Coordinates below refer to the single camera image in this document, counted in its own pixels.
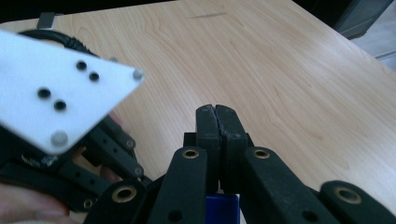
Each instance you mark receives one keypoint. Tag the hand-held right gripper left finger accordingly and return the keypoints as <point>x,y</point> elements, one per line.
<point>183,186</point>

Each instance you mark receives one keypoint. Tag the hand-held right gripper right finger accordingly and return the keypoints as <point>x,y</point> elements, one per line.
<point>267,186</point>

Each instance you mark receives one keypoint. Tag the blue stapler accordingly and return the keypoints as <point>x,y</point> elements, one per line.
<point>222,209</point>

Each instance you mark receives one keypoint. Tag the grey tape strip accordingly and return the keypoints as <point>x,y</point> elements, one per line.
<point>46,20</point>

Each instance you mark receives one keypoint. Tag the dark cabinet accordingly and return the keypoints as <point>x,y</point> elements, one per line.
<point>361,15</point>

